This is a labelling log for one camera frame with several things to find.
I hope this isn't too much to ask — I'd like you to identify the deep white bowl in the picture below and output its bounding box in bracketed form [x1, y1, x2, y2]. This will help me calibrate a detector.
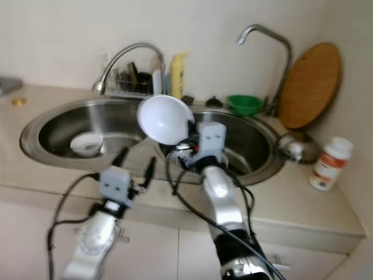
[137, 95, 195, 146]

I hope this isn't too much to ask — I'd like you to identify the white kitchen cabinet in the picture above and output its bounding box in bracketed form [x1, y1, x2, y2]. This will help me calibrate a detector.
[0, 201, 373, 280]

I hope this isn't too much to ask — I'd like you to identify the black sink plug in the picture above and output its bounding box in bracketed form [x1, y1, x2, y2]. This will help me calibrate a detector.
[204, 96, 223, 109]

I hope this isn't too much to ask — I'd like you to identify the small white bowl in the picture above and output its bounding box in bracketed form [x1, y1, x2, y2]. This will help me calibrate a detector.
[70, 132, 104, 157]

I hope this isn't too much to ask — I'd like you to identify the yellow detergent bottle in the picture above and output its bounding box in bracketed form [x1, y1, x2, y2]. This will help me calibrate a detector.
[170, 52, 188, 99]

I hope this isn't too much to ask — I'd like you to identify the green plastic bowl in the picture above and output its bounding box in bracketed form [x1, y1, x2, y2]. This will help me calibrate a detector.
[226, 94, 263, 116]

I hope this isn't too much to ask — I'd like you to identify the white bottle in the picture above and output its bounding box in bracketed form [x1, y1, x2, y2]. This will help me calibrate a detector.
[152, 61, 165, 97]

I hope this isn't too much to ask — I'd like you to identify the stainless steel double sink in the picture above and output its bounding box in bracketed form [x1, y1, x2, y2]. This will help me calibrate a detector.
[19, 96, 289, 186]

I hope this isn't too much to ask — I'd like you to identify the flexible steel faucet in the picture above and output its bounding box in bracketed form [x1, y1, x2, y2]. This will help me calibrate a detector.
[92, 43, 167, 97]

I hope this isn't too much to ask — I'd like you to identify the metal sink strainer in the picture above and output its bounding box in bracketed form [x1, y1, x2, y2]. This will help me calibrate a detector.
[279, 131, 321, 165]

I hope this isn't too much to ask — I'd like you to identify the tall chrome faucet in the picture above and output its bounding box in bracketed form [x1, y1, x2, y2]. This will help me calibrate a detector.
[236, 24, 293, 114]

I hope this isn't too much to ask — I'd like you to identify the round wooden cutting board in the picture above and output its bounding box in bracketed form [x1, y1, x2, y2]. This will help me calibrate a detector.
[277, 42, 342, 130]

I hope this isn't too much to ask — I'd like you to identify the grey stove corner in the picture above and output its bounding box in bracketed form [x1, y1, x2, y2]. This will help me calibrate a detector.
[0, 76, 24, 95]

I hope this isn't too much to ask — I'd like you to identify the white jar orange label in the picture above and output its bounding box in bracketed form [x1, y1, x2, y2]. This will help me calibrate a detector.
[309, 137, 354, 191]

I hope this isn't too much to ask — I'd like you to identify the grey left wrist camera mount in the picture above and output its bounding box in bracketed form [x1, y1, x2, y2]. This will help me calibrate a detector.
[99, 166, 133, 204]

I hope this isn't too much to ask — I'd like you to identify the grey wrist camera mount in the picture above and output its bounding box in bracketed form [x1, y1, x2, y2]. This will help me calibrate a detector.
[200, 121, 228, 161]
[99, 166, 133, 204]

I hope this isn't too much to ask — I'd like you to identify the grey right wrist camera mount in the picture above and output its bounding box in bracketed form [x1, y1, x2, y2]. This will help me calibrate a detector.
[200, 121, 228, 161]

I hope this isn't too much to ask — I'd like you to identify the wire sink rack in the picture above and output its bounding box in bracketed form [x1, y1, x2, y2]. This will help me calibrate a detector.
[114, 61, 155, 97]

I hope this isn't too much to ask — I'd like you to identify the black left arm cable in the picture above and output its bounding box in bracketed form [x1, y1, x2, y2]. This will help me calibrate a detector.
[47, 173, 103, 280]

